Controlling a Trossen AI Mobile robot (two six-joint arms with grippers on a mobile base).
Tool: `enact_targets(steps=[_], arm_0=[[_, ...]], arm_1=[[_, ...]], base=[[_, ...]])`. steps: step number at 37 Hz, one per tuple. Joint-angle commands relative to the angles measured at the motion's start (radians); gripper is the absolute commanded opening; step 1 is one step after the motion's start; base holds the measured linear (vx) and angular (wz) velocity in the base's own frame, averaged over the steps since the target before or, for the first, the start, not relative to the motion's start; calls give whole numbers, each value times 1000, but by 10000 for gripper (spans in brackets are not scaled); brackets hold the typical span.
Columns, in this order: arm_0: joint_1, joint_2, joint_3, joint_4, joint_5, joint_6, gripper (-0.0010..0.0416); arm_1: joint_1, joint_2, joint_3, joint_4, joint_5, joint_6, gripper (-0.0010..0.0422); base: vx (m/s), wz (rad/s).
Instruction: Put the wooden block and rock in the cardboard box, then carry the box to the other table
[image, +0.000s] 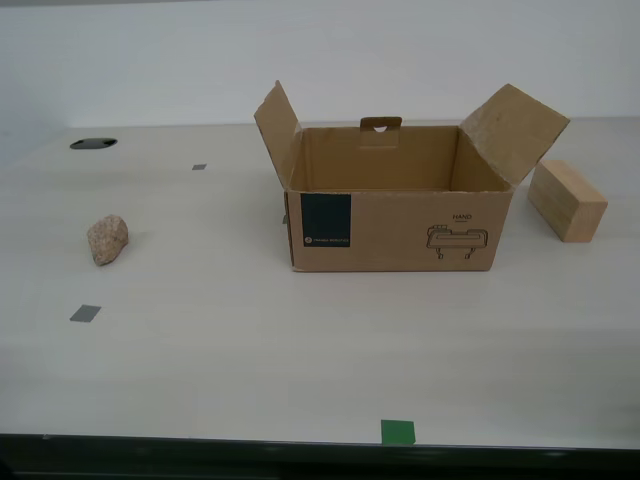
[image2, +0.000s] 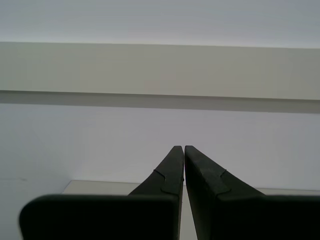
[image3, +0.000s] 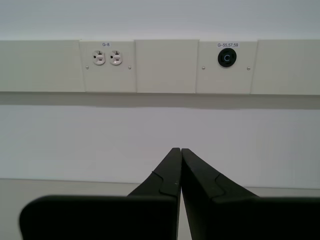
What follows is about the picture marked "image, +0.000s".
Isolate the light wooden block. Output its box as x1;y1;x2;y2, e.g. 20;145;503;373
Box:
527;159;610;245

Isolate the pinkish granite rock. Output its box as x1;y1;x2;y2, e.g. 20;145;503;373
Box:
86;214;130;267

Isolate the green tape square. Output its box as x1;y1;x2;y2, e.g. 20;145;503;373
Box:
380;419;417;446

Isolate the brown cardboard box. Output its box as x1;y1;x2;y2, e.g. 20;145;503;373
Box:
253;79;571;274

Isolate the black table cable grommet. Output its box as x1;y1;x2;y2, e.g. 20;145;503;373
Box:
69;138;119;151

